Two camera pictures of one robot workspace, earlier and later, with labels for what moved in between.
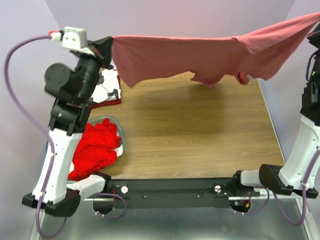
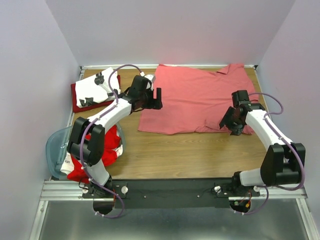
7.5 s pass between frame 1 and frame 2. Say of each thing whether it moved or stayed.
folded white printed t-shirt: stayed
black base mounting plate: stayed
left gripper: moved
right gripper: moved
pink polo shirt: moved
